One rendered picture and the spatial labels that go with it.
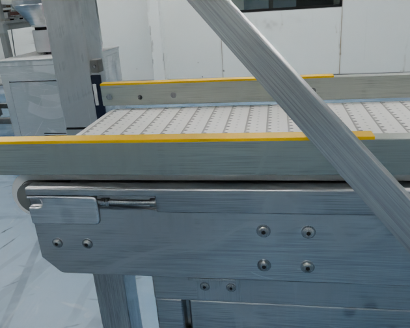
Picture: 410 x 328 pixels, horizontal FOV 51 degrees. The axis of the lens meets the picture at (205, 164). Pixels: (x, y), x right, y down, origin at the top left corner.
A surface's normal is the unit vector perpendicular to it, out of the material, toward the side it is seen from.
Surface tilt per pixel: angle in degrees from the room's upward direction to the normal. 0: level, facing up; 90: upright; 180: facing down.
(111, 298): 90
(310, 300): 90
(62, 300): 0
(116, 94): 90
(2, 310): 0
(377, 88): 90
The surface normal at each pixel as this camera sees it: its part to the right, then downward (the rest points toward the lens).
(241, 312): -0.15, 0.37
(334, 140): -0.67, 0.26
